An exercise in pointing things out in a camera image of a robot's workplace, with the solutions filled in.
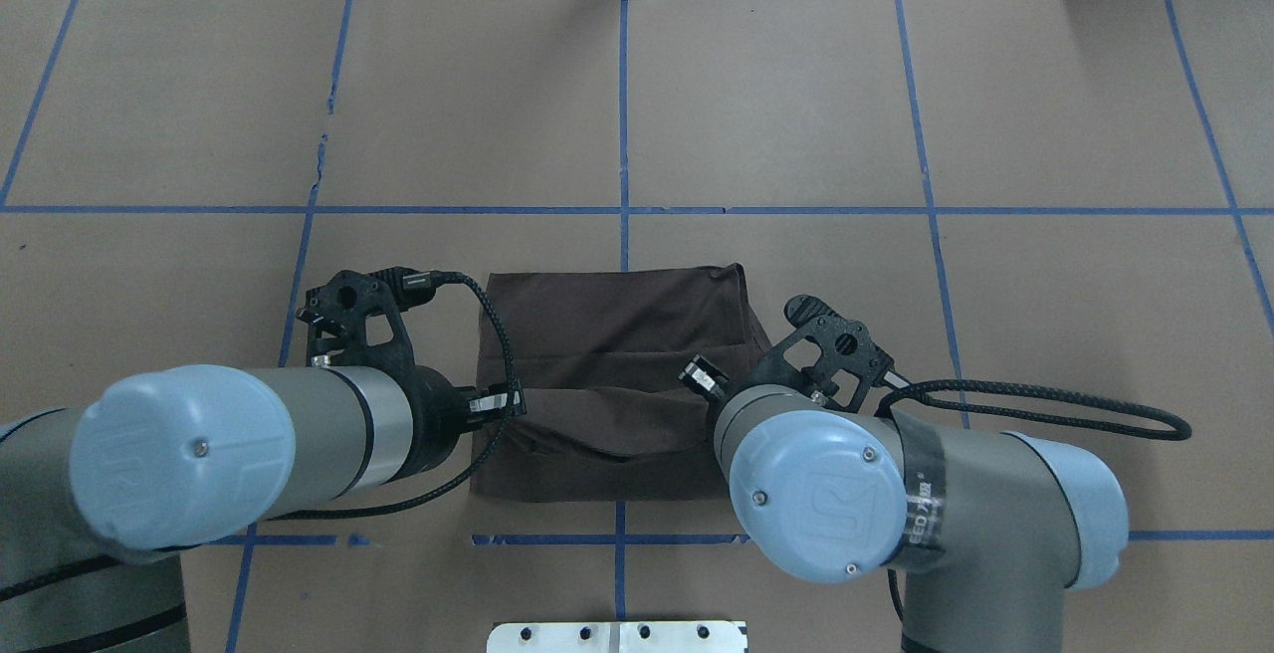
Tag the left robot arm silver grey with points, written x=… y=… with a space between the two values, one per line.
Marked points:
x=100 y=502

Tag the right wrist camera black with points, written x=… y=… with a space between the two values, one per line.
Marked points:
x=844 y=346

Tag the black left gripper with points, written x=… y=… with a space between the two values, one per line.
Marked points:
x=440 y=412

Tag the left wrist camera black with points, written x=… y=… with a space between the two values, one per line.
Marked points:
x=355 y=319

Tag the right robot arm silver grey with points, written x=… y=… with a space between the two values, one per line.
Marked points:
x=990 y=530

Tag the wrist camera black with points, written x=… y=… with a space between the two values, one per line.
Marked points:
x=844 y=346
x=355 y=319

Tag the brown t-shirt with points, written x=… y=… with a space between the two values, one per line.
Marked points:
x=599 y=355

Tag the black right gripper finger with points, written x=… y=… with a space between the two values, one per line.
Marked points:
x=705 y=379

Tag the white pedestal column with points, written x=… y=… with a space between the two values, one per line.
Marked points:
x=620 y=636

